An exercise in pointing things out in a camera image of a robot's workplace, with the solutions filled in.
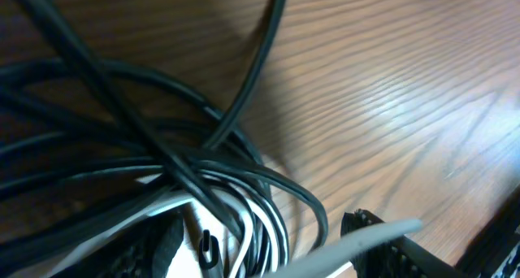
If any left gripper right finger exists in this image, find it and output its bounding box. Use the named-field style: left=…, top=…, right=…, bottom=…
left=340, top=208, right=468, bottom=278

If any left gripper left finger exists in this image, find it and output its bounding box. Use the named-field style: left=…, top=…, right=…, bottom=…
left=52, top=213, right=184, bottom=278

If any white USB cable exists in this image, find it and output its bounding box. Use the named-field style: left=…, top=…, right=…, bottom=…
left=40, top=172, right=423, bottom=278

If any black USB cable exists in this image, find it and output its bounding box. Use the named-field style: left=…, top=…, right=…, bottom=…
left=0, top=0, right=329, bottom=278

